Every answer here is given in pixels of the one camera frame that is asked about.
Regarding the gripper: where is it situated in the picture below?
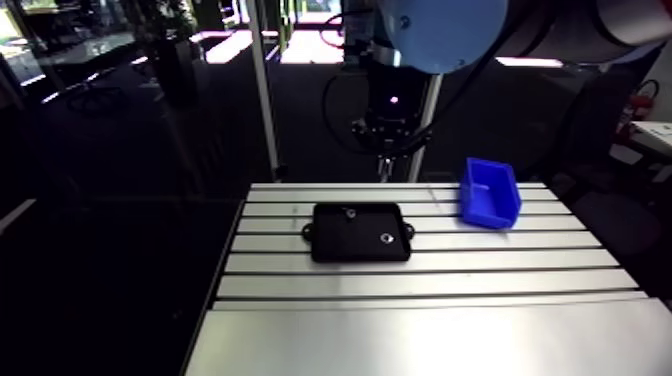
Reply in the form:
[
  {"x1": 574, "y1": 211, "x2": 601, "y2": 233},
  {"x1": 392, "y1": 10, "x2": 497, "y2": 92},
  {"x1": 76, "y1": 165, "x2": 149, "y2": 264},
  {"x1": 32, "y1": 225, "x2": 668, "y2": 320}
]
[{"x1": 350, "y1": 56, "x2": 433, "y2": 157}]

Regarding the black tray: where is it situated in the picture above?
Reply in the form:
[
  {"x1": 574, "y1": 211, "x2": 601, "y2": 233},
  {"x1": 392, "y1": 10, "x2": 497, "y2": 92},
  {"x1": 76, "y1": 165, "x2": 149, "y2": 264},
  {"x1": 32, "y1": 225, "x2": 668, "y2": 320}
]
[{"x1": 301, "y1": 201, "x2": 416, "y2": 264}]

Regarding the blue bin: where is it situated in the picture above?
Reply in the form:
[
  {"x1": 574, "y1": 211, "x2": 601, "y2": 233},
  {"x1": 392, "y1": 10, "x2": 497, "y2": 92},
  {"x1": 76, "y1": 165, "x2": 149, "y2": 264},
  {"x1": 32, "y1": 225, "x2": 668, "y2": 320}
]
[{"x1": 459, "y1": 156, "x2": 523, "y2": 231}]

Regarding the red fire extinguisher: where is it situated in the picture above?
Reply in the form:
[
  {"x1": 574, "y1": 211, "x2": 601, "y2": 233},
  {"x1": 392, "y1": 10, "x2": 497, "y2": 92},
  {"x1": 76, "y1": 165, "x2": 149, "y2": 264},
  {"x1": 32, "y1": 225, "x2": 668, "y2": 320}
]
[{"x1": 623, "y1": 78, "x2": 661, "y2": 130}]

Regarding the white metal post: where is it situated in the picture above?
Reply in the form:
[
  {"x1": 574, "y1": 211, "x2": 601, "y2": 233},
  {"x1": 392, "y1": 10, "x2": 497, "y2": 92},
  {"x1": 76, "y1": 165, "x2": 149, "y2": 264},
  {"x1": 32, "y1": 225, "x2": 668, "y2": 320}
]
[
  {"x1": 245, "y1": 0, "x2": 284, "y2": 183},
  {"x1": 407, "y1": 73, "x2": 444, "y2": 183}
]

